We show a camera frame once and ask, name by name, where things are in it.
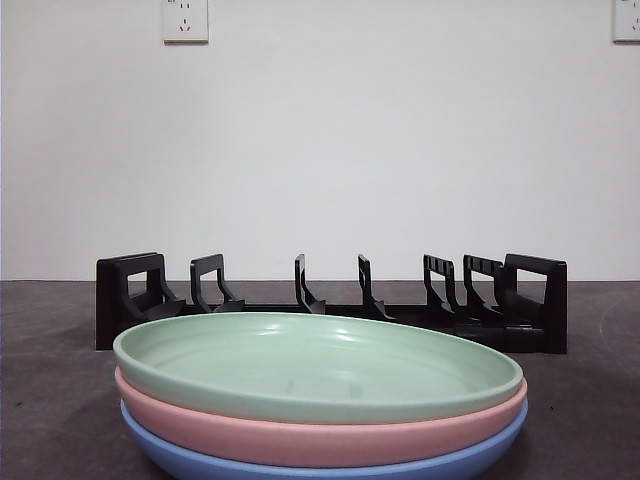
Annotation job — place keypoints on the white wall socket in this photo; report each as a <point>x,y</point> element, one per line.
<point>627,20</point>
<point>185,22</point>

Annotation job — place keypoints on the black plastic dish rack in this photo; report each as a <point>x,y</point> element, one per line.
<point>555,310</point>

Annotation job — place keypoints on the green round plate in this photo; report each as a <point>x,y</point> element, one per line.
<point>350,360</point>

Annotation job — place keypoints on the blue round plate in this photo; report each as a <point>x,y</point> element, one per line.
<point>450,462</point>

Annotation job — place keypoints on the pink round plate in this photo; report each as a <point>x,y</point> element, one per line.
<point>300,440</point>

